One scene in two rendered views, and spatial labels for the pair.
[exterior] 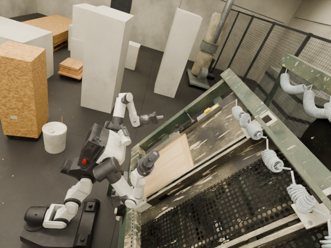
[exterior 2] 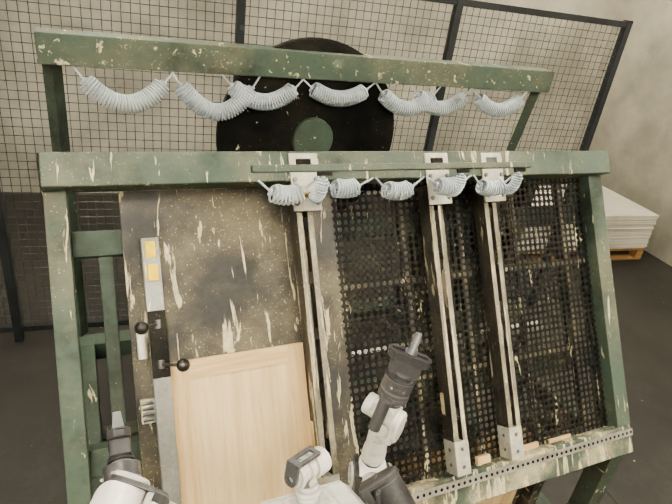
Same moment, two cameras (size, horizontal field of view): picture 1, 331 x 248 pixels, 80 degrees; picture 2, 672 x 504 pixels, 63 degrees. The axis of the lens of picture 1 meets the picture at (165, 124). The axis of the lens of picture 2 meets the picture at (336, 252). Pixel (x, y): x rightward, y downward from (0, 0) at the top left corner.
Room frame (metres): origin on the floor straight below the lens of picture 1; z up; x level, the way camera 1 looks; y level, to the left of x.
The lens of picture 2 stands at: (1.26, 1.17, 2.48)
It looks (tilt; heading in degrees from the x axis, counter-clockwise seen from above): 27 degrees down; 259
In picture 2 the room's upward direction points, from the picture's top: 8 degrees clockwise
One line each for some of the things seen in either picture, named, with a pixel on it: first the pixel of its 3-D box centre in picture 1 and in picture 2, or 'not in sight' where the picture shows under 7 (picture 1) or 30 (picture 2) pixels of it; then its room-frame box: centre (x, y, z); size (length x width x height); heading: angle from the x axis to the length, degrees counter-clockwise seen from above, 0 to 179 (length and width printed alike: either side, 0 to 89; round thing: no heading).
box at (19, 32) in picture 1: (23, 56); not in sight; (3.42, 3.09, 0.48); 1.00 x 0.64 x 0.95; 10
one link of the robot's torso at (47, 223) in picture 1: (57, 216); not in sight; (0.96, 0.68, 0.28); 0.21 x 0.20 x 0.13; 106
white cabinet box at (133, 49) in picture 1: (128, 54); not in sight; (6.08, 1.84, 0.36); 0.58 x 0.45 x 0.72; 100
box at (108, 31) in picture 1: (106, 61); not in sight; (3.65, 1.50, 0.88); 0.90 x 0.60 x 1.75; 10
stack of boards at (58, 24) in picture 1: (54, 30); not in sight; (6.23, 4.41, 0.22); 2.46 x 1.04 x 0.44; 10
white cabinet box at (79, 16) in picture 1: (90, 23); not in sight; (5.15, 2.67, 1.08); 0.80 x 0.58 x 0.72; 10
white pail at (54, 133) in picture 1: (55, 135); not in sight; (1.98, 1.43, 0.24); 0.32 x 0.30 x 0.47; 10
